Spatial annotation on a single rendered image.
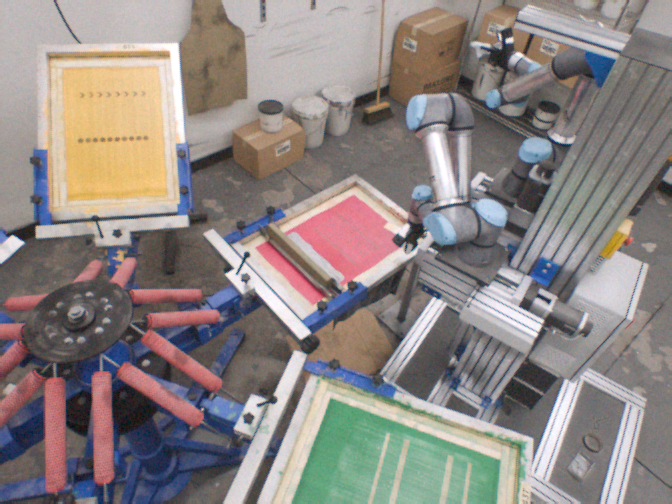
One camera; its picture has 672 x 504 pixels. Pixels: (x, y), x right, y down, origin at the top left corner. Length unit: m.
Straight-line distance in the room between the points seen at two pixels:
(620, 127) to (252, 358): 2.21
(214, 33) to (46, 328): 2.59
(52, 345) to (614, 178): 1.75
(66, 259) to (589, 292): 3.14
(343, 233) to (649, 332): 2.37
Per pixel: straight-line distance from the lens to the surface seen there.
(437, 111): 1.75
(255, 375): 2.90
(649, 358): 3.73
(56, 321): 1.65
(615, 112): 1.64
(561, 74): 2.00
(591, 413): 3.01
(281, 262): 2.11
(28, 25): 3.34
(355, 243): 2.21
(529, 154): 2.12
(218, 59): 3.80
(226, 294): 1.91
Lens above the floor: 2.54
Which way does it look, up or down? 47 degrees down
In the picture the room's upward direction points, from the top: 7 degrees clockwise
